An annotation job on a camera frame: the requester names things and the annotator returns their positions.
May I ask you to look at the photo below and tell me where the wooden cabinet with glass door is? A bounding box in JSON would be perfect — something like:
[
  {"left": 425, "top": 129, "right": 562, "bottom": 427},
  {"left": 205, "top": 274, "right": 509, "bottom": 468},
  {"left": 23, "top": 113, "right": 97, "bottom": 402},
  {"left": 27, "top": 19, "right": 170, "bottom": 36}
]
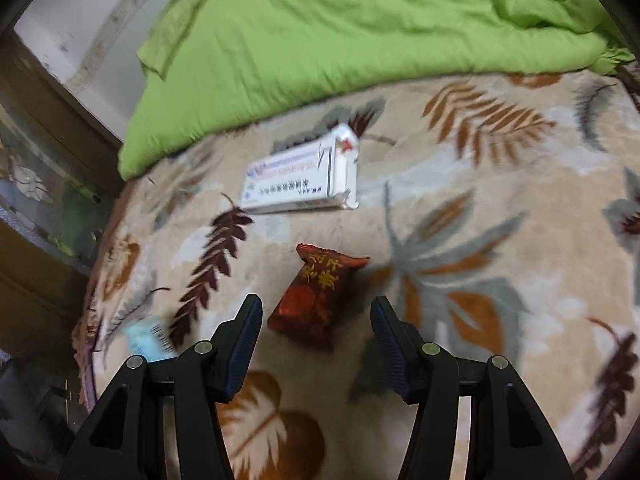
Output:
[{"left": 1, "top": 32, "right": 124, "bottom": 364}]

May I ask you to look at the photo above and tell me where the light blue tissue pack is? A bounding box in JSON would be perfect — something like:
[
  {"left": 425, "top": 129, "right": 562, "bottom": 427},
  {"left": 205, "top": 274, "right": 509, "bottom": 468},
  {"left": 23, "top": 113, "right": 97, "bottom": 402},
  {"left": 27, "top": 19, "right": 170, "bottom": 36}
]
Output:
[{"left": 125, "top": 315, "right": 177, "bottom": 363}]

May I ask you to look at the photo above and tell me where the leaf pattern beige blanket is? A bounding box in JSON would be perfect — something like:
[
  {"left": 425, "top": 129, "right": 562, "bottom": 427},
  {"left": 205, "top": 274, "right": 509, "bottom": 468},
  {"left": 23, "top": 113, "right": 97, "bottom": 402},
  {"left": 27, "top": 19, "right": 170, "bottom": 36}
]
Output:
[{"left": 74, "top": 70, "right": 639, "bottom": 479}]

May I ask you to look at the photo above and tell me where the white medicine box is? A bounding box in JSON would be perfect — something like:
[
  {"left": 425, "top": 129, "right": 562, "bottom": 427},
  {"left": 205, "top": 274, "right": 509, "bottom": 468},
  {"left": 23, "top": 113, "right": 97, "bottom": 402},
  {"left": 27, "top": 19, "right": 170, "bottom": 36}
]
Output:
[{"left": 240, "top": 124, "right": 359, "bottom": 214}]

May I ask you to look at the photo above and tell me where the green quilt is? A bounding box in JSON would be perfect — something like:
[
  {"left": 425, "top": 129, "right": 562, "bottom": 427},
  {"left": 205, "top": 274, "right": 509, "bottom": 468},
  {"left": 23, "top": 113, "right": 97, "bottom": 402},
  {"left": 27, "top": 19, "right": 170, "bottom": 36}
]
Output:
[{"left": 118, "top": 0, "right": 634, "bottom": 180}]

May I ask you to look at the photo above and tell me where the dark red snack packet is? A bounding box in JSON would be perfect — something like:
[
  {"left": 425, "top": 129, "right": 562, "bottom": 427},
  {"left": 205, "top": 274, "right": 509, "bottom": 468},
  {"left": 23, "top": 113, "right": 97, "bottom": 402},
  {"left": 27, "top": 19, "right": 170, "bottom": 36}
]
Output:
[{"left": 267, "top": 244, "right": 370, "bottom": 351}]

